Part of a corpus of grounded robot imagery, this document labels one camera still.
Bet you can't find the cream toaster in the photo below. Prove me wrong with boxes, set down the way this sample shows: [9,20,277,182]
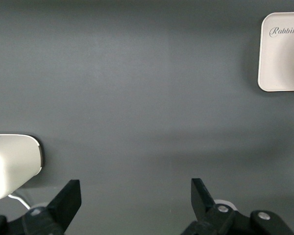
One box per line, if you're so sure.
[0,134,44,202]

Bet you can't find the cream rectangular rabbit tray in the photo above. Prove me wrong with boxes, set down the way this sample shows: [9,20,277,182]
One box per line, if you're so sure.
[257,11,294,93]

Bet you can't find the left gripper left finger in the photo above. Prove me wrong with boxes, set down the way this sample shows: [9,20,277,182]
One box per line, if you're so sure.
[0,179,82,235]

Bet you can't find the white toaster power cord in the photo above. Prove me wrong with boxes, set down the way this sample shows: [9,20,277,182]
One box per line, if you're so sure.
[6,191,32,212]

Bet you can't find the dark grey table mat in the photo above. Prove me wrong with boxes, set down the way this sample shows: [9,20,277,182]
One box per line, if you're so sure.
[0,0,294,235]

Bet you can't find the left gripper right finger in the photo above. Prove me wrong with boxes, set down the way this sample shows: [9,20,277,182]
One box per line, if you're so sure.
[180,178,294,235]

